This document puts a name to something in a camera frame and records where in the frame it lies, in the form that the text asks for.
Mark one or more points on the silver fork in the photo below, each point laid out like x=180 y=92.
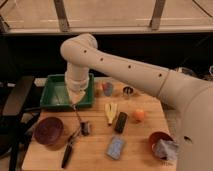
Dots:
x=77 y=114

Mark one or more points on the orange ball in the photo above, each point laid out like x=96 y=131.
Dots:
x=138 y=115

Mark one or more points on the black chair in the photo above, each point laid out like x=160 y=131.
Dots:
x=12 y=130

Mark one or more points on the blue cup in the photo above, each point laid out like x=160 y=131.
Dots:
x=107 y=88

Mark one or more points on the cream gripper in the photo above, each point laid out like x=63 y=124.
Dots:
x=76 y=97

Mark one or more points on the green plastic tray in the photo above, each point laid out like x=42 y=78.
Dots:
x=55 y=95

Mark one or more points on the blue sponge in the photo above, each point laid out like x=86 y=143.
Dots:
x=115 y=147

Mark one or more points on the grey crumpled cloth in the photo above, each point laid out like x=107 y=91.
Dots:
x=166 y=150

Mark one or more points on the dark red bowl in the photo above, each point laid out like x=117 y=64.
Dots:
x=48 y=130

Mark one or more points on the small orange object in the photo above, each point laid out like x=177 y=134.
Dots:
x=99 y=87

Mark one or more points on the black rectangular block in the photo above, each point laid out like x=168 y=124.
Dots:
x=120 y=123

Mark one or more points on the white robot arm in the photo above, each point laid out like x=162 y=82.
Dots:
x=191 y=96

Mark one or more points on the red bowl right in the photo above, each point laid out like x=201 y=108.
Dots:
x=155 y=137

